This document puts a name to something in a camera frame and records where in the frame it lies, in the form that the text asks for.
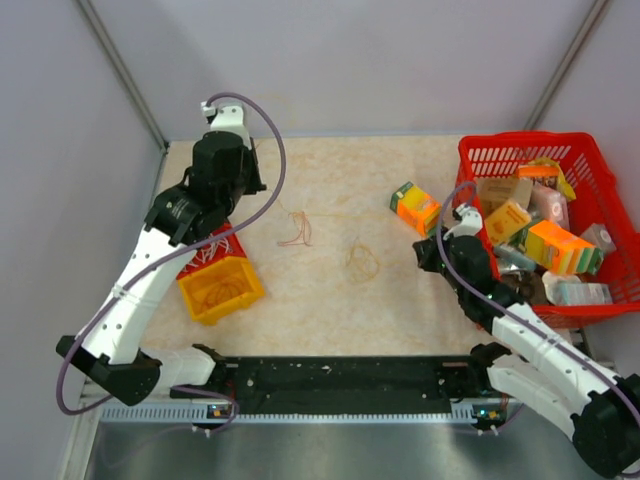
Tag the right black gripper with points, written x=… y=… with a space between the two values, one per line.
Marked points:
x=425 y=253

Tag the yellow sponge pack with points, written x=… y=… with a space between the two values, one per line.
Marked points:
x=506 y=220

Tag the orange sponge pack on table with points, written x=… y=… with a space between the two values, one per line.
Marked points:
x=416 y=208

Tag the grey small box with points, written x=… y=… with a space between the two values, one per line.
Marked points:
x=598 y=235

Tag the brown cardboard box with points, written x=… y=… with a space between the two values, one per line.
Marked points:
x=495 y=191

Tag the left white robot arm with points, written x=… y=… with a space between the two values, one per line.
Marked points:
x=184 y=218

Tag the yellow plastic bin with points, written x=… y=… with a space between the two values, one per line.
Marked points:
x=220 y=289

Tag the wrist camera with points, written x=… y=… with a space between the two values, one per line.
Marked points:
x=228 y=118
x=470 y=222

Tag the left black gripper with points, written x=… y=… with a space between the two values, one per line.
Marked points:
x=254 y=184

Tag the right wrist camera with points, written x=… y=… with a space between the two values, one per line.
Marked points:
x=470 y=222

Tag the pink packet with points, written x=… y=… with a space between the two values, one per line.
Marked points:
x=551 y=205

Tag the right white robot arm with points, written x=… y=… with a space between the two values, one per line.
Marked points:
x=596 y=408

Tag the white wrapped packet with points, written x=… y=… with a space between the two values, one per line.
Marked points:
x=570 y=290

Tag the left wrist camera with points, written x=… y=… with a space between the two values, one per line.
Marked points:
x=228 y=118

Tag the red plastic bin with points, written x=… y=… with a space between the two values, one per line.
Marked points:
x=212 y=253

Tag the yellow bag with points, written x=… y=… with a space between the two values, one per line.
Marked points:
x=557 y=180

